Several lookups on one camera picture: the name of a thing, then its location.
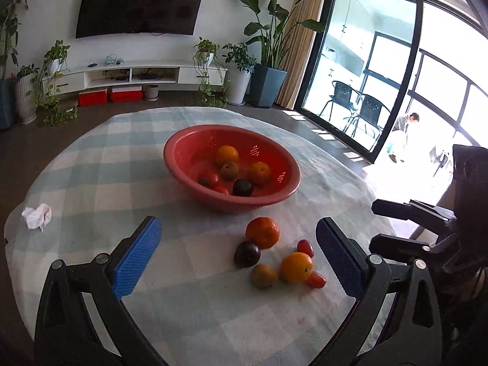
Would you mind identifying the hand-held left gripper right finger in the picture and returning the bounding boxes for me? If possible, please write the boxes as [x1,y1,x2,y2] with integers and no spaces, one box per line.
[305,217,443,366]

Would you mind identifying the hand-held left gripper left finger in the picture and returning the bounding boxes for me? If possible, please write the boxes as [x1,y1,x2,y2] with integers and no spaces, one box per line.
[34,216,168,366]

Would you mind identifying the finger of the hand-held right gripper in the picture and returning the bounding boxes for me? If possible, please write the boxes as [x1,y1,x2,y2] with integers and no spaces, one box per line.
[369,234,454,264]
[371,198,456,233]

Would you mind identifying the orange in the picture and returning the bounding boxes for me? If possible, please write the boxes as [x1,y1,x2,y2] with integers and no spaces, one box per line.
[248,161,272,187]
[214,145,239,167]
[281,252,314,284]

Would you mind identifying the brownish round fruit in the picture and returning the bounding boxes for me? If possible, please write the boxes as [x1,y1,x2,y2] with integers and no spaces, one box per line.
[250,263,279,289]

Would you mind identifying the deep orange tangerine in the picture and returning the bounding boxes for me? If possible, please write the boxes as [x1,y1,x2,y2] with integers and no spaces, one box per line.
[245,217,281,249]

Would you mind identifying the dark purple plum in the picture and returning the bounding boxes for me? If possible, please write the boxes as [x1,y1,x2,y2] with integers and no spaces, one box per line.
[233,240,262,268]
[232,178,254,198]

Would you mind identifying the red plastic colander bowl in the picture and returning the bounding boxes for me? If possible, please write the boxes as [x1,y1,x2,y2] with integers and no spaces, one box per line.
[163,124,301,214]

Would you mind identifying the brown spotted round fruit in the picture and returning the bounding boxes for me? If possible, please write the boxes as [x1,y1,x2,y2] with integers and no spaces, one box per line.
[220,162,240,181]

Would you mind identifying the black chair back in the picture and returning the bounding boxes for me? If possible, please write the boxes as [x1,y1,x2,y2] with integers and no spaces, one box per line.
[452,144,488,218]

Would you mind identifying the green white checkered tablecloth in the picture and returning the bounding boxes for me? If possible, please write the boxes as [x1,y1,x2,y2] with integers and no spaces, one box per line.
[4,106,397,366]

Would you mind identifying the crumpled white tissue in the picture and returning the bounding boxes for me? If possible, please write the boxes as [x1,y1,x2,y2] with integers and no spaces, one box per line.
[22,203,52,231]

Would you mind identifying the red storage box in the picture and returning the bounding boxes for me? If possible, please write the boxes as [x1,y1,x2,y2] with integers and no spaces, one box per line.
[78,88,108,106]
[110,86,144,103]

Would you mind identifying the large-leaf plant blue pot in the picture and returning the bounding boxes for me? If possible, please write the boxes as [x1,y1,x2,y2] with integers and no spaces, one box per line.
[231,0,326,108]

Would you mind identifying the beige curtain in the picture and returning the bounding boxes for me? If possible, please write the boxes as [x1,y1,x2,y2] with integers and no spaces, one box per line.
[274,0,329,109]

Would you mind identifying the white television cabinet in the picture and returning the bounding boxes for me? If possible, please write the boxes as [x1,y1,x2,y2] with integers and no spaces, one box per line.
[40,60,228,94]

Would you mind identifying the plant in white ribbed pot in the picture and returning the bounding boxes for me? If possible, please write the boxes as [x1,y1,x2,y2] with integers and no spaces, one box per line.
[14,64,39,124]

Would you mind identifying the white balcony cabinets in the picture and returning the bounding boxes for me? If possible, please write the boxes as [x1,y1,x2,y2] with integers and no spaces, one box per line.
[328,0,416,77]

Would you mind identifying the tall tree plant blue pot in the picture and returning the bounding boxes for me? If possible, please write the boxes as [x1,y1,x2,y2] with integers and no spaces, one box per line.
[0,0,33,130]

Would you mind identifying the bushy plant tall white pot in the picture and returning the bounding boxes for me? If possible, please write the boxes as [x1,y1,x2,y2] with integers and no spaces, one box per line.
[222,43,257,105]

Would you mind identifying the trailing pothos plant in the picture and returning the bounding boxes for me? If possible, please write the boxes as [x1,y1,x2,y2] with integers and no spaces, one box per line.
[188,37,229,108]
[28,40,79,126]

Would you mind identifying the black sliding door frame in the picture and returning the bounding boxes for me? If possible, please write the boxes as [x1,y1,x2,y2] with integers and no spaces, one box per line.
[293,0,425,165]

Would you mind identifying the black wall television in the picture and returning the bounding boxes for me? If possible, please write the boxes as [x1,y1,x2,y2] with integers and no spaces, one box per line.
[75,0,208,39]

